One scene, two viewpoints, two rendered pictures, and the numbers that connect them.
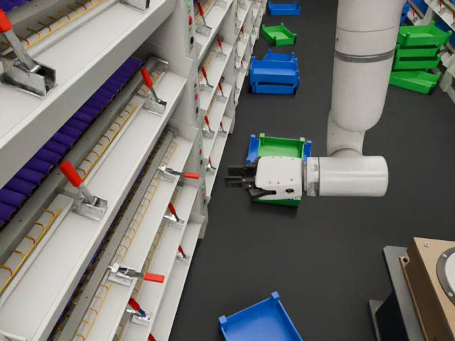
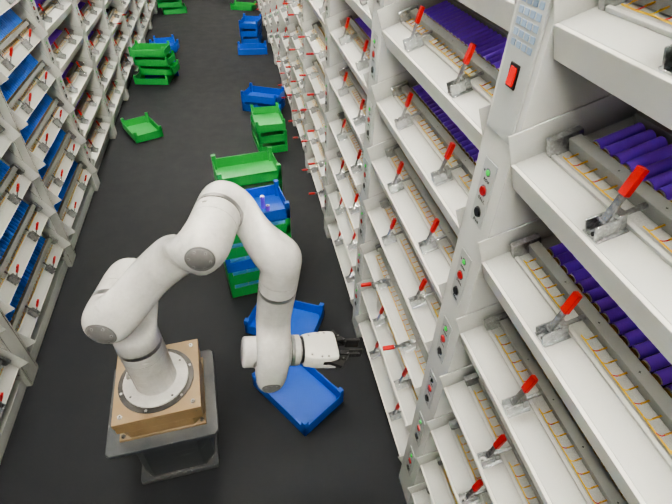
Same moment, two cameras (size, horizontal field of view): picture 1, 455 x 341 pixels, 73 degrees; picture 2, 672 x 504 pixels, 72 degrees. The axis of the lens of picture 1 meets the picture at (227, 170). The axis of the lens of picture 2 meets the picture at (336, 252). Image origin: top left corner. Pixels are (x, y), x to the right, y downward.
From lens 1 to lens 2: 1.43 m
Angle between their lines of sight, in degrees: 94
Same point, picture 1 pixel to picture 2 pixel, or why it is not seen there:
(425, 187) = not seen: outside the picture
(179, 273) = (390, 404)
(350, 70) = not seen: hidden behind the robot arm
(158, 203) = (398, 327)
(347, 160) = not seen: hidden behind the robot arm
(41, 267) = (384, 221)
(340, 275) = (243, 487)
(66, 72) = (395, 198)
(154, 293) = (381, 336)
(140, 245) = (387, 301)
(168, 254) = (390, 361)
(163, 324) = (378, 367)
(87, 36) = (412, 213)
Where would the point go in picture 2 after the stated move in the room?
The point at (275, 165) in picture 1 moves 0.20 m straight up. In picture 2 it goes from (323, 346) to (324, 295)
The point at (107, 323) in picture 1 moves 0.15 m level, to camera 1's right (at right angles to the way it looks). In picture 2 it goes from (374, 270) to (335, 280)
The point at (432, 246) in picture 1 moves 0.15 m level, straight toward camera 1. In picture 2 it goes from (187, 402) to (220, 364)
